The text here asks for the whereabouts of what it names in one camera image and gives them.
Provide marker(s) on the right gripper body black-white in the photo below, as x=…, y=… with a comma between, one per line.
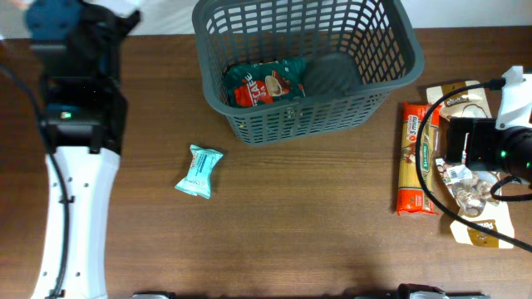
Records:
x=458, y=141

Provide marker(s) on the green Nescafe coffee bag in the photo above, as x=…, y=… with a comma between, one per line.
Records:
x=250, y=85

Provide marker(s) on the mint toilet wipes pack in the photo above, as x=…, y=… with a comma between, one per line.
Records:
x=197, y=180

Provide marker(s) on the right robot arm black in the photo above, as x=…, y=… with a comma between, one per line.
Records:
x=500, y=144

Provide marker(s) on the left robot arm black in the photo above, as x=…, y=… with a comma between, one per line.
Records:
x=82, y=122

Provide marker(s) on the orange San Remo spaghetti pack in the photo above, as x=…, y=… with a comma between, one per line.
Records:
x=411, y=198

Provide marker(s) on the beige snack pouch upper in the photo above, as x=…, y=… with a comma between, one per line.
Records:
x=467, y=104

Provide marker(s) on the beige snack pouch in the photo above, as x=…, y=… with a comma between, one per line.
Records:
x=471, y=191
x=467, y=104

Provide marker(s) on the beige snack pouch lower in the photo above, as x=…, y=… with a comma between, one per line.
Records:
x=471, y=191

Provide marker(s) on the dark device bottom edge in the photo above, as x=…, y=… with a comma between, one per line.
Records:
x=415, y=291

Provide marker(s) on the grey plastic lattice basket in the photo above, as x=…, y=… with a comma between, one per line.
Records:
x=357, y=53

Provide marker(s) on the dark device bottom left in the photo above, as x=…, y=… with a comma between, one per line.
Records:
x=154, y=295

